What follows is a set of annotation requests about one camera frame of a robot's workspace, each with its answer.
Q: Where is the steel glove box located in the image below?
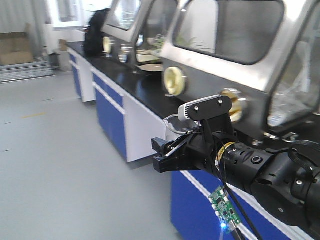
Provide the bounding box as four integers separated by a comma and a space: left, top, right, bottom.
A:
160, 0, 320, 144
102, 0, 180, 73

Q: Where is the black backpack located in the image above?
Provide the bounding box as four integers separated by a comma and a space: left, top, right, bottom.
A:
83, 8, 111, 57

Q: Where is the far steel glove box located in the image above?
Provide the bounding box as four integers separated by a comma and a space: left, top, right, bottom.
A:
102, 0, 180, 73

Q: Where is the cardboard boxes far left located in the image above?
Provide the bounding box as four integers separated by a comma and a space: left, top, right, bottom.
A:
0, 23, 34, 66

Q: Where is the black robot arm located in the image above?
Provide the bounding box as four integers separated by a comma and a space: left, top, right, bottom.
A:
151, 131, 320, 240

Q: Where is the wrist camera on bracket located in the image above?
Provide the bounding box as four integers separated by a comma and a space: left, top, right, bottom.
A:
178, 95, 234, 138

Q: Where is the clear glass beaker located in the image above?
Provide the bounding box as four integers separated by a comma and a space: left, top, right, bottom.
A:
163, 114, 200, 142

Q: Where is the blue white lab bench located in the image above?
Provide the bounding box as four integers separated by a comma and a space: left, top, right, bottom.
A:
66, 41, 320, 240

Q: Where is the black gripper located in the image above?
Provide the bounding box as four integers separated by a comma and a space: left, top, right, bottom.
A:
151, 131, 238, 177

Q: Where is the green circuit board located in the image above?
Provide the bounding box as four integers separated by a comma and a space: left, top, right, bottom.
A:
208, 186, 242, 234

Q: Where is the black cable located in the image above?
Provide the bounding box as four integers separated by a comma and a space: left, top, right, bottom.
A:
209, 139, 265, 240

